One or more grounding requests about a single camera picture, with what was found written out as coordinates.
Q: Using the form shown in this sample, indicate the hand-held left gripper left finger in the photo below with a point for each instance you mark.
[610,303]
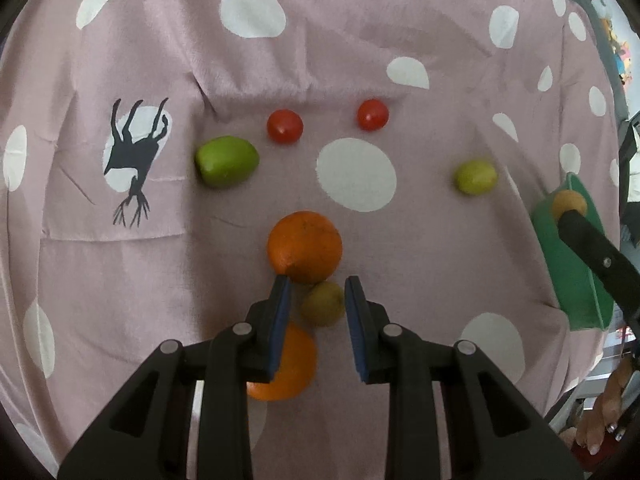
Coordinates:
[281,320]

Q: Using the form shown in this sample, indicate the colourful wall poster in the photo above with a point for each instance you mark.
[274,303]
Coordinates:
[620,50]

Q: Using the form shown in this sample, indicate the small orange-yellow fruit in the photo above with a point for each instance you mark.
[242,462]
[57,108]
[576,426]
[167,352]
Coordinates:
[567,202]

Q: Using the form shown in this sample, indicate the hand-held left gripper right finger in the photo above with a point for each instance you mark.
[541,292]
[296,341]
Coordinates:
[356,330]

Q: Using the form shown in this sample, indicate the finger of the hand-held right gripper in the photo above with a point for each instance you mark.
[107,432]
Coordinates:
[600,260]

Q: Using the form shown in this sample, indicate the small yellow-green fruit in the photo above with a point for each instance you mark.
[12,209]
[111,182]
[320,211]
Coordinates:
[324,303]

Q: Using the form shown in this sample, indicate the green bowl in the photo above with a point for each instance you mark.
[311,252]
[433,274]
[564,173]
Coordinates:
[570,275]

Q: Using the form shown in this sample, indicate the red tomato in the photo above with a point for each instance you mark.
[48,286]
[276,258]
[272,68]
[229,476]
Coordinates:
[284,126]
[372,114]

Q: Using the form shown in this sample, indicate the green mango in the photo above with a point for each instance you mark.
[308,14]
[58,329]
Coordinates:
[227,161]

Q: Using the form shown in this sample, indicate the pink polka-dot blanket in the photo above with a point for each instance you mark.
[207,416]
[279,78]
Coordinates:
[350,35]

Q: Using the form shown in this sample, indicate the small green lime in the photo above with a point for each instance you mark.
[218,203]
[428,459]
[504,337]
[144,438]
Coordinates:
[475,176]

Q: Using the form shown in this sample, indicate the orange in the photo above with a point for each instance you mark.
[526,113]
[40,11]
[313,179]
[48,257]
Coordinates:
[297,365]
[305,245]

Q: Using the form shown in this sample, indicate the black stand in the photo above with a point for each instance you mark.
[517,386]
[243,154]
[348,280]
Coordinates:
[629,150]

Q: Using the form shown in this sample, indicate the person's bare foot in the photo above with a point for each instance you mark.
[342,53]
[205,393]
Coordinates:
[610,405]

